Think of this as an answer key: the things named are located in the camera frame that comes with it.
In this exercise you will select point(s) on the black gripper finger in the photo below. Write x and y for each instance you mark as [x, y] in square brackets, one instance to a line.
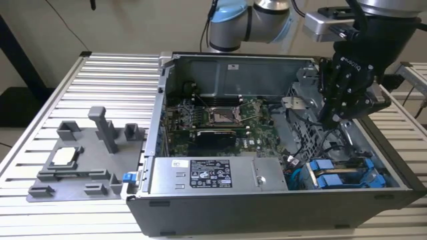
[331, 112]
[356, 105]

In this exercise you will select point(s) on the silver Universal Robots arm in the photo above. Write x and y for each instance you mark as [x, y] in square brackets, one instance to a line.
[229, 32]

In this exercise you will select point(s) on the grey metal disk bay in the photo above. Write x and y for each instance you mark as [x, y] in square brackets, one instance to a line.
[307, 140]

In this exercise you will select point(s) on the green motherboard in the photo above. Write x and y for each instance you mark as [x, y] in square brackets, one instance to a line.
[263, 140]

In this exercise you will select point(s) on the silver power supply unit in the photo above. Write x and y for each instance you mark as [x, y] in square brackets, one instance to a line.
[267, 165]

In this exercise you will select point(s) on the CPU socket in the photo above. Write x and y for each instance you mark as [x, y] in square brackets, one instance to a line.
[217, 119]

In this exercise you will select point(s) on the black graphics card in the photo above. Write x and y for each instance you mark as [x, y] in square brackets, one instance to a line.
[213, 141]

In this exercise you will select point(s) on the open black PC case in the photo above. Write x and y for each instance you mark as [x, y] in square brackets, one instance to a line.
[233, 215]

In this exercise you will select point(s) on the blue case latch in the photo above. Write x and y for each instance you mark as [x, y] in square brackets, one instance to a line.
[128, 178]

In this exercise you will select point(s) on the grey parts rack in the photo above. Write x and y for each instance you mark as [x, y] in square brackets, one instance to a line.
[89, 160]

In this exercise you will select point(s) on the black table corner cap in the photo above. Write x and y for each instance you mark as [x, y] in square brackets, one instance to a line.
[85, 53]

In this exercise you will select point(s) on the silver CPU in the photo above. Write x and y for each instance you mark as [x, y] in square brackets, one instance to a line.
[64, 156]

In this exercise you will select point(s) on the small black hanging object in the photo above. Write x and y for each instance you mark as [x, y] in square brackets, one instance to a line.
[92, 4]

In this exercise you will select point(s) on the black furniture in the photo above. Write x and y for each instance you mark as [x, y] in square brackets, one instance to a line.
[20, 75]

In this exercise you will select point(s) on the grey wrist camera block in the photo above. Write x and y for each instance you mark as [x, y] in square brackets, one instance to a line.
[380, 100]

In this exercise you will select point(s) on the silver metal bracket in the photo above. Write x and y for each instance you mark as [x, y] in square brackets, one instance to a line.
[296, 102]

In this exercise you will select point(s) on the silver metal frame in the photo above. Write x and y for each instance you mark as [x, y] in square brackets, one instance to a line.
[414, 72]

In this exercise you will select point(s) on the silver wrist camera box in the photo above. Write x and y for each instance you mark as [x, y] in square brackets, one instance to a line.
[316, 25]

